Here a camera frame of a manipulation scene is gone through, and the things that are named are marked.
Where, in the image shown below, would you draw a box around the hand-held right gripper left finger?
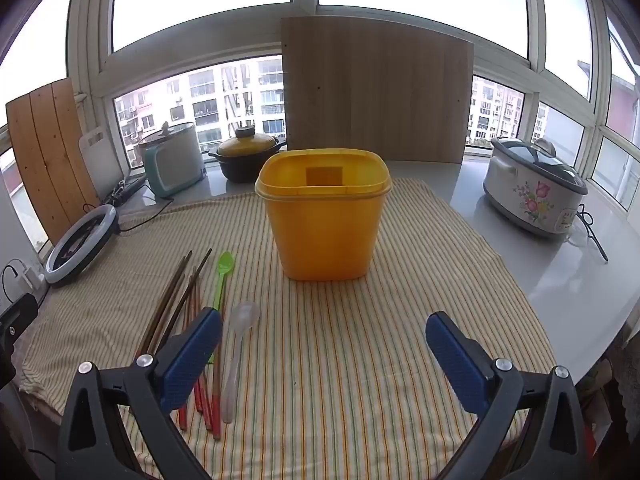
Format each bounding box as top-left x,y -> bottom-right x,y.
55,306 -> 223,480

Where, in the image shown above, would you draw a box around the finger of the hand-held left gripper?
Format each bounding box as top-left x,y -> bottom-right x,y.
0,292 -> 40,391

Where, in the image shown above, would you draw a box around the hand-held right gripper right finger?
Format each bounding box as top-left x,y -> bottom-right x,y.
425,311 -> 588,480

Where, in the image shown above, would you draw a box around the red-tipped wooden chopstick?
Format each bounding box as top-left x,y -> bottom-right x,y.
192,285 -> 213,431
179,266 -> 199,432
190,280 -> 203,413
212,350 -> 222,440

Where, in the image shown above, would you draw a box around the clear plastic spoon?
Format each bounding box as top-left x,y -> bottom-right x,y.
221,301 -> 262,424

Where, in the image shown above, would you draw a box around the green plastic spoon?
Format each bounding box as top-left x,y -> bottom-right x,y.
212,251 -> 236,313

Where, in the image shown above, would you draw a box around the yellow plastic container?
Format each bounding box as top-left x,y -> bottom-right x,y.
254,148 -> 394,282

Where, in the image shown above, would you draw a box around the white charger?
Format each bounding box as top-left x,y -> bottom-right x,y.
2,259 -> 48,293

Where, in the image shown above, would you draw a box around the striped tablecloth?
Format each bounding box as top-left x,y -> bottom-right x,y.
17,177 -> 558,480

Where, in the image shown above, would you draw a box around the dark patterned cloth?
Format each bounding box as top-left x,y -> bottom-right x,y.
575,320 -> 640,466

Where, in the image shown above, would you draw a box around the brown plank board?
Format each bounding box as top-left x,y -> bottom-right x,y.
5,78 -> 101,245

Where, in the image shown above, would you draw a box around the white cutting board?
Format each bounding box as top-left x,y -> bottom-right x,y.
78,127 -> 126,201

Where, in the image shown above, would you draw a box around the white floral slow cooker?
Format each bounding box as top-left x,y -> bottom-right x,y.
483,136 -> 589,240

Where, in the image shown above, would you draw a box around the teal rice cooker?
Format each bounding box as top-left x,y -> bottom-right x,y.
137,121 -> 207,198

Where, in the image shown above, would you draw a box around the black pot with yellow lid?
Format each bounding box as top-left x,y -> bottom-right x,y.
208,126 -> 288,183

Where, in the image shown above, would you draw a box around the apartment buildings outside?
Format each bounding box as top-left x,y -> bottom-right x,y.
114,55 -> 640,211

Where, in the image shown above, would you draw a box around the light wooden board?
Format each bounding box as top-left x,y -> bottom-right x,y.
280,16 -> 475,164

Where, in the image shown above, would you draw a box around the white ring light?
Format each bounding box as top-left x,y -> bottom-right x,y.
45,203 -> 121,288

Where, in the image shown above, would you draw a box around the black rice cooker cable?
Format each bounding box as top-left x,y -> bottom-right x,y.
117,185 -> 176,235

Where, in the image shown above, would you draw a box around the black slow cooker cable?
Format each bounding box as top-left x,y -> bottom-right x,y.
575,204 -> 610,262

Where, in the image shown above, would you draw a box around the white window frame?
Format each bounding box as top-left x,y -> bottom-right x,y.
0,0 -> 640,261

